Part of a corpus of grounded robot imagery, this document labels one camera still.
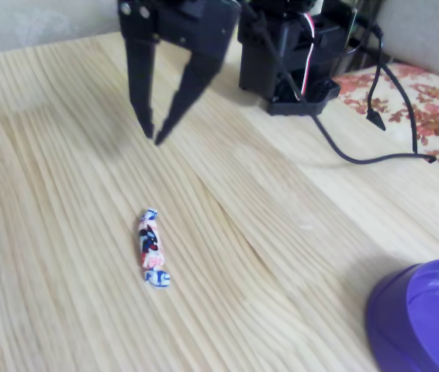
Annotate candy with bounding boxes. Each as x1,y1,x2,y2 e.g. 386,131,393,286
138,208,171,291

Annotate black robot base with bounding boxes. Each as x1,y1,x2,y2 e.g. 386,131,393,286
237,11,357,117

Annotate purple bowl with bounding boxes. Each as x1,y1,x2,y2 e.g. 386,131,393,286
365,258,439,372

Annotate pale grey curtain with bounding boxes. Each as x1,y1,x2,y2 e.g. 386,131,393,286
0,0,122,58

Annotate green controller board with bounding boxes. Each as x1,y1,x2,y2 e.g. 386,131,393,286
347,6,359,40

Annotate red and white servo wire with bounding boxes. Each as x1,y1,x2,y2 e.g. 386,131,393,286
299,10,316,96

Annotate long black cable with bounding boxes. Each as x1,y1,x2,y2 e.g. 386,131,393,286
240,0,437,166

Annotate black cable with pointed end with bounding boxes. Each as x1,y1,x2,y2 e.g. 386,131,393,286
365,22,387,133

